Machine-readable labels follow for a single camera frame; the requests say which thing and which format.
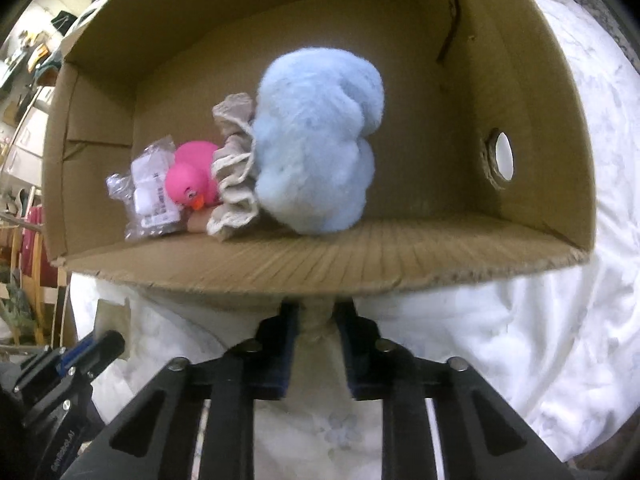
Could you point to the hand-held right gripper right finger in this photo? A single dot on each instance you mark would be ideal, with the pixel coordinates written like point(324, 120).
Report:
point(352, 360)

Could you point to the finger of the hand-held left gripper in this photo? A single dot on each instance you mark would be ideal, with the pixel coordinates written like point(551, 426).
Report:
point(105, 352)
point(77, 352)

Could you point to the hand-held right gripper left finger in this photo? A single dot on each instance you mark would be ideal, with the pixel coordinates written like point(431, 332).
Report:
point(285, 360)

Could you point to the white soft cloth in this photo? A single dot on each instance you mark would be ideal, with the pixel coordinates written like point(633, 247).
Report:
point(314, 325)

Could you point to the beige frilly cloth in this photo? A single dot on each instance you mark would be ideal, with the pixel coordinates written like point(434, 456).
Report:
point(235, 195)

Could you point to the clear plastic packet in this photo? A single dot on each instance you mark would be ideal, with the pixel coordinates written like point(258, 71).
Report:
point(147, 185)

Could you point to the pink rubber duck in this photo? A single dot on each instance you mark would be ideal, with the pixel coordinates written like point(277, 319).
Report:
point(192, 175)

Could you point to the light blue plush toy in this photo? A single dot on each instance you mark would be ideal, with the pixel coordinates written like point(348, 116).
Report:
point(315, 150)

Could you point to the cardboard box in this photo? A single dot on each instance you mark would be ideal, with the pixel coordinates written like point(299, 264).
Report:
point(425, 135)

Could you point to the rectangular cardboard piece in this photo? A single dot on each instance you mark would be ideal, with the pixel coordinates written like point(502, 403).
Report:
point(112, 322)

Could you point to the yellow wooden shelf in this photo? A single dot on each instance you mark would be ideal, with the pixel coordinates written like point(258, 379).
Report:
point(30, 290)

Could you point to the red bag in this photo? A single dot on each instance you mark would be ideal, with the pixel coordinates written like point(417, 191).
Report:
point(32, 235)

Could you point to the dark hanging garment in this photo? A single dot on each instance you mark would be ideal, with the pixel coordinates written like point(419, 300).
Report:
point(61, 20)

